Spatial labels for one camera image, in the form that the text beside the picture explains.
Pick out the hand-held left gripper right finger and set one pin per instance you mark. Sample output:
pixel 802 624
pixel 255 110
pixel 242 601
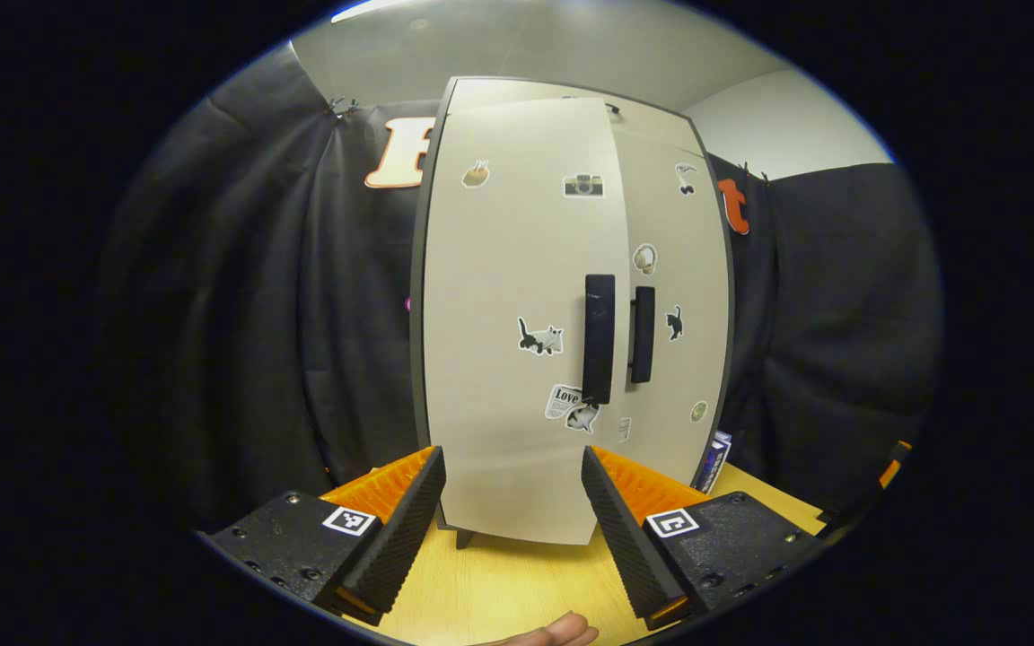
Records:
pixel 626 538

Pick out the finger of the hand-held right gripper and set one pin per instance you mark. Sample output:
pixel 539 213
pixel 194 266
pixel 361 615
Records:
pixel 894 467

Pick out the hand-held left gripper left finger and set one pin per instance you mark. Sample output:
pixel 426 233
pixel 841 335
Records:
pixel 405 538

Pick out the white cabinet door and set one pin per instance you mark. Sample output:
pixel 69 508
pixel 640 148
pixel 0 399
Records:
pixel 508 269
pixel 692 269

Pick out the white shoe cabinet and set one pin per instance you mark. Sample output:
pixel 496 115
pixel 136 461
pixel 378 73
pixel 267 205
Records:
pixel 517 90

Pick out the blue and white box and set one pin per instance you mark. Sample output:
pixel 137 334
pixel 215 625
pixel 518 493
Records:
pixel 714 462

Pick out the black backdrop cloth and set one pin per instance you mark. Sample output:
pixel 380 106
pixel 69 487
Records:
pixel 239 296

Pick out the metal cloth clip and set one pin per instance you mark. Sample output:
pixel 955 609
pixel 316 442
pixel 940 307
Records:
pixel 342 108

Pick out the ceiling light panel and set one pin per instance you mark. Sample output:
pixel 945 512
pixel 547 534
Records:
pixel 373 9

